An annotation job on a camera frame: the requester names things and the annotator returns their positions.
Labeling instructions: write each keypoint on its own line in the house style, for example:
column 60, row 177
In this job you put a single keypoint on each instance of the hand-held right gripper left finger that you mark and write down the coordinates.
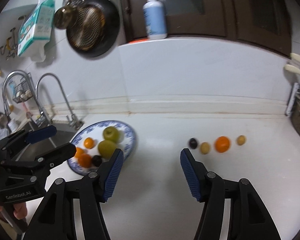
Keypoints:
column 112, row 177

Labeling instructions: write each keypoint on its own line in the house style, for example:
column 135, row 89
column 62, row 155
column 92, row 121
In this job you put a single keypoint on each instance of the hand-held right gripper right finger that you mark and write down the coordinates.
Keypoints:
column 190, row 175

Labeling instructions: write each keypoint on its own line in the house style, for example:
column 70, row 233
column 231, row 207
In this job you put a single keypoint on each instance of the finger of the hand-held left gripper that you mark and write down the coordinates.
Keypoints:
column 38, row 135
column 57, row 153

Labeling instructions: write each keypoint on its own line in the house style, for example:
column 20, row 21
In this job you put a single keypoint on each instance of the orange mandarin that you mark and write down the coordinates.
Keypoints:
column 88, row 142
column 222, row 144
column 85, row 160
column 79, row 151

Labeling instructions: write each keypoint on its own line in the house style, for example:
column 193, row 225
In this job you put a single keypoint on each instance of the dark purple plum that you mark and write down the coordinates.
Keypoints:
column 193, row 143
column 97, row 160

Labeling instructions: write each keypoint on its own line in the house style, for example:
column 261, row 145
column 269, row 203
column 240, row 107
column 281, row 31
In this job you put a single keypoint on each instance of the large yellow-green citrus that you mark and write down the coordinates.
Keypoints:
column 111, row 133
column 106, row 148

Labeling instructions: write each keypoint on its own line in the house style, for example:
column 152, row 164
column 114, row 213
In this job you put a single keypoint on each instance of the blue rimmed white plate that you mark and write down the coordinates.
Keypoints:
column 127, row 132

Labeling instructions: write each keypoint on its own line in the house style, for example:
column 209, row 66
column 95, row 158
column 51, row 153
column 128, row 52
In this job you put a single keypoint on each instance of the person's left hand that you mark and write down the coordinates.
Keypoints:
column 20, row 210

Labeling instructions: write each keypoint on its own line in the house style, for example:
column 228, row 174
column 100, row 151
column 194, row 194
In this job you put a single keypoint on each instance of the steel kitchen sink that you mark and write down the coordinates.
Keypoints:
column 57, row 136

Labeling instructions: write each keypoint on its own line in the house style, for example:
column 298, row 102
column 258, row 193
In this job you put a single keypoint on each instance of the small tan round fruit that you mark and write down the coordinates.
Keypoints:
column 205, row 148
column 241, row 140

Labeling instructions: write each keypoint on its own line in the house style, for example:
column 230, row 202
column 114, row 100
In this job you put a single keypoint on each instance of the slim steel gooseneck faucet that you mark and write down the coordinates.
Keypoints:
column 62, row 97

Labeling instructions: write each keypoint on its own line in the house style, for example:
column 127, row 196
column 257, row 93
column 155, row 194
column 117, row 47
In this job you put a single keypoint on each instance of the tall steel kitchen faucet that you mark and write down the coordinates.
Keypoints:
column 10, row 90

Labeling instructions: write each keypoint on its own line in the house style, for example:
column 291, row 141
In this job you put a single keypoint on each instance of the teal white tissue box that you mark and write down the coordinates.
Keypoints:
column 36, row 27

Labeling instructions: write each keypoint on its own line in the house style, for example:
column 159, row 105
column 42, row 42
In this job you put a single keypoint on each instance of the brass mesh skimmer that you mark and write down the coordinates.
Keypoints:
column 90, row 27

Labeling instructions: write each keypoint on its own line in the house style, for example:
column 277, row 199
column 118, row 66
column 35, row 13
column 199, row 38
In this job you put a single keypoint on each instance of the brass ladle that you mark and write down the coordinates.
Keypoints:
column 63, row 17

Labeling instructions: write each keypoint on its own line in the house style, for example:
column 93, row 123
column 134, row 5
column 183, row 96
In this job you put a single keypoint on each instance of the white dish rack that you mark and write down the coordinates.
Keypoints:
column 291, row 97

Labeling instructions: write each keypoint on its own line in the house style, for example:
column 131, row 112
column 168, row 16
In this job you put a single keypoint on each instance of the black frying pan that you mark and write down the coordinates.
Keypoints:
column 107, row 27

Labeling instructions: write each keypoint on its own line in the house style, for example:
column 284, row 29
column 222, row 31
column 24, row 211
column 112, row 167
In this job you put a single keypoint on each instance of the orange flat object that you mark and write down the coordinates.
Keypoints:
column 138, row 40

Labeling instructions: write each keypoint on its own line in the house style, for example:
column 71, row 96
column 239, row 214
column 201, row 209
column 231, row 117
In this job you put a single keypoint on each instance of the blue white pump bottle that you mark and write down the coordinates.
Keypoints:
column 153, row 15

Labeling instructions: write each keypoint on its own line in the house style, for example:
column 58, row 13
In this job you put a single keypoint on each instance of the brass wall hook rail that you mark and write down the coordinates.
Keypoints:
column 10, row 46

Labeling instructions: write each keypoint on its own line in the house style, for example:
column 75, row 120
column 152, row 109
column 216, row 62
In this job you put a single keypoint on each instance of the dark brown window frame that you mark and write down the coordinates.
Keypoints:
column 240, row 10

